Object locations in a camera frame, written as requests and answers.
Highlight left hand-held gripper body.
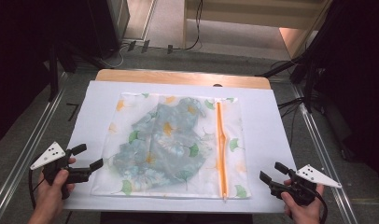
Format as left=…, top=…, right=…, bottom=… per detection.
left=30, top=141, right=92, bottom=200

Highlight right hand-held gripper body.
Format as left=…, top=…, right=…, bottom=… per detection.
left=270, top=163, right=343, bottom=206

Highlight white leaf-print mesh laundry bag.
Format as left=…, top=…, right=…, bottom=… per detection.
left=91, top=91, right=252, bottom=201

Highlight blue-green tie-dye garment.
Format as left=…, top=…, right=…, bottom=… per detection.
left=112, top=97, right=215, bottom=188

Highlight person's right hand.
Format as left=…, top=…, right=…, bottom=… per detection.
left=280, top=179, right=325, bottom=224

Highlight person's left hand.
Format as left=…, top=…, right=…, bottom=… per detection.
left=34, top=157, right=77, bottom=218

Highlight white table mat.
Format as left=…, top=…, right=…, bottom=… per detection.
left=63, top=80, right=298, bottom=215

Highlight black metal stand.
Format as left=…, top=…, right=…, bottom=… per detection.
left=48, top=43, right=78, bottom=103
left=256, top=52, right=317, bottom=114

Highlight dark curtain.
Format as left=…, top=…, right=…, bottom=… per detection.
left=0, top=0, right=92, bottom=147
left=299, top=0, right=379, bottom=190

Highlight wooden table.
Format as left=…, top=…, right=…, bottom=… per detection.
left=94, top=68, right=272, bottom=91

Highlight dark metal cabinet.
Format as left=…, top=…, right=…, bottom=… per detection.
left=86, top=0, right=131, bottom=60

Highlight light wooden shelf unit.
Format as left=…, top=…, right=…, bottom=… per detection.
left=182, top=0, right=333, bottom=60

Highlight metal floor rail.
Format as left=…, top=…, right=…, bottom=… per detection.
left=0, top=73, right=70, bottom=220
left=290, top=84, right=359, bottom=224

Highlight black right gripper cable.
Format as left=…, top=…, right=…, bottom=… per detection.
left=315, top=189, right=330, bottom=224

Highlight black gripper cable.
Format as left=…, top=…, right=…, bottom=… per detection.
left=315, top=189, right=330, bottom=224
left=28, top=168, right=45, bottom=210

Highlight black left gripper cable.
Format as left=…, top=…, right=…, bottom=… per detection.
left=28, top=168, right=45, bottom=210

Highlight black floor cables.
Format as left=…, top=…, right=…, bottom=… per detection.
left=276, top=96, right=305, bottom=147

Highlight white floor cable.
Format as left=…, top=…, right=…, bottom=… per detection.
left=98, top=43, right=130, bottom=69

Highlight black hanging cable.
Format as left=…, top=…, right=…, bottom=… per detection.
left=177, top=0, right=204, bottom=52

